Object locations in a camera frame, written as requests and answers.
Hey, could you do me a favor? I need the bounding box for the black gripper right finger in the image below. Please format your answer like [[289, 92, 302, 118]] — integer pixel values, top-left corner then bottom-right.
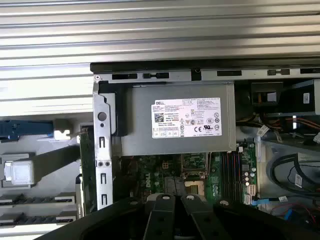
[[180, 193, 320, 240]]

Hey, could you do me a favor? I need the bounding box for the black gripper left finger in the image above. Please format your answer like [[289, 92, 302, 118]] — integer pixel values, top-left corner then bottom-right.
[[34, 193, 177, 240]]

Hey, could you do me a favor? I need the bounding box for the black RAM slot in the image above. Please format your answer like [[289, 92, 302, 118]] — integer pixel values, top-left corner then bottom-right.
[[230, 151, 243, 201], [221, 151, 233, 201]]

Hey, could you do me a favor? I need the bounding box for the CPU socket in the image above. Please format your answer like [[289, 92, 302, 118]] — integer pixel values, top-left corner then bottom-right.
[[182, 173, 210, 197]]

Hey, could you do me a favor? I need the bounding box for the metal socket cover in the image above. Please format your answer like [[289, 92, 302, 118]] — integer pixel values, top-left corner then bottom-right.
[[181, 152, 210, 176]]

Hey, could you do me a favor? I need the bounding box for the green motherboard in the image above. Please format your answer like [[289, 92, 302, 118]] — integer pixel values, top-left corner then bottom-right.
[[117, 142, 258, 208]]

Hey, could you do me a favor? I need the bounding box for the grey power supply unit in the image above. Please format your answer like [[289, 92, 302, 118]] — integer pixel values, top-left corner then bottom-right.
[[111, 83, 237, 157]]

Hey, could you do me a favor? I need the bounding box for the grey parts rack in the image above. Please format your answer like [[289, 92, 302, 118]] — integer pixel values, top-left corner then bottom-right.
[[0, 117, 85, 237]]

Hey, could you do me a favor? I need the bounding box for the black open PC case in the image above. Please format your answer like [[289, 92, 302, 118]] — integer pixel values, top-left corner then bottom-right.
[[89, 59, 320, 226]]

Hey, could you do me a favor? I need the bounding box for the silver CPU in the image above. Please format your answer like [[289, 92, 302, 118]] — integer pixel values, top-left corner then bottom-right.
[[4, 159, 35, 186]]

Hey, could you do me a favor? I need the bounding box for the hard disk in blue carrier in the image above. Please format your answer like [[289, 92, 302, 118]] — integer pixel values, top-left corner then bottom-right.
[[0, 119, 55, 141]]

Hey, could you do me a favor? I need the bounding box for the blue data cable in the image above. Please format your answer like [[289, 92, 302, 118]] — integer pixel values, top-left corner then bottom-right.
[[251, 196, 282, 207]]

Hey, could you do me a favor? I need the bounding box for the black cable loop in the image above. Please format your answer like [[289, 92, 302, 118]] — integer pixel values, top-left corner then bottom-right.
[[266, 152, 320, 200]]

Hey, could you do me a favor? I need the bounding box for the multicoloured wire bundle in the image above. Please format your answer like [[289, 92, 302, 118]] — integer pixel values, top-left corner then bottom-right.
[[236, 112, 267, 127]]

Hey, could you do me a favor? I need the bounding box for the orange wire bundle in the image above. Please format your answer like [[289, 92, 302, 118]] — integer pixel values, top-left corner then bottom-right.
[[284, 116, 320, 129]]

